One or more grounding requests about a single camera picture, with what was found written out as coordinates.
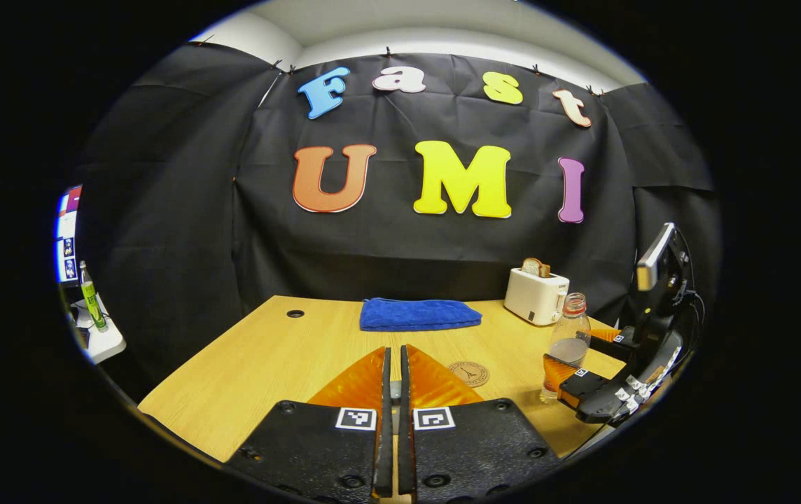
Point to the computer monitor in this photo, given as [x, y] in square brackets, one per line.
[68, 238]

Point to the round brown coaster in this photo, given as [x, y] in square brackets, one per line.
[468, 374]

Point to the toast slice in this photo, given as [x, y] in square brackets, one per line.
[535, 267]

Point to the white teacup lid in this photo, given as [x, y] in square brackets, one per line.
[395, 392]

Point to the clear plastic water bottle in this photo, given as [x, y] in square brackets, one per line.
[570, 336]

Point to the white side table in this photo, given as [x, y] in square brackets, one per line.
[106, 343]

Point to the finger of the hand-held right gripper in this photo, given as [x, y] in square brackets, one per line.
[614, 339]
[582, 385]

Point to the green drink bottle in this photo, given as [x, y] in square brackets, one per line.
[92, 301]

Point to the white toaster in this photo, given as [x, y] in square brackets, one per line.
[533, 297]

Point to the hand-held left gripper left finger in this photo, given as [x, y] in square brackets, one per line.
[385, 434]

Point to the blue towel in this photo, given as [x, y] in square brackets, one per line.
[418, 315]

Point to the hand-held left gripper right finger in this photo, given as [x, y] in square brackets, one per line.
[405, 434]

